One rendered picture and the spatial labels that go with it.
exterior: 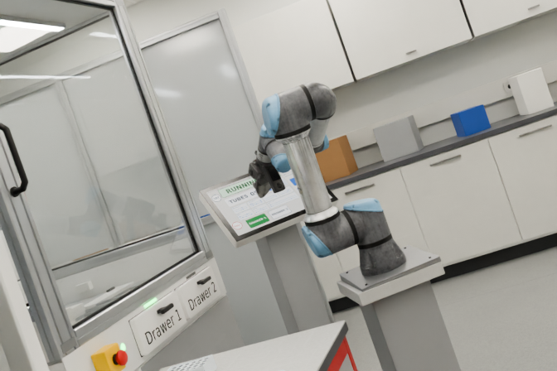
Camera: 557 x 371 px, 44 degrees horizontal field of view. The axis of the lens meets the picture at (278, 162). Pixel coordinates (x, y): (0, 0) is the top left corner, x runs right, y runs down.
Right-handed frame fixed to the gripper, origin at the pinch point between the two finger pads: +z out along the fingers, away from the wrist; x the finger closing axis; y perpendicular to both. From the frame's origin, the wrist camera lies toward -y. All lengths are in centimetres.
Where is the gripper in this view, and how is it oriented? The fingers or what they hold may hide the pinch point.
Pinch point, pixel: (262, 196)
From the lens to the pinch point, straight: 276.8
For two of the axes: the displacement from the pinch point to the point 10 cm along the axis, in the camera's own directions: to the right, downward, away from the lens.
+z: -1.4, 7.1, 6.9
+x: -8.3, 3.0, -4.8
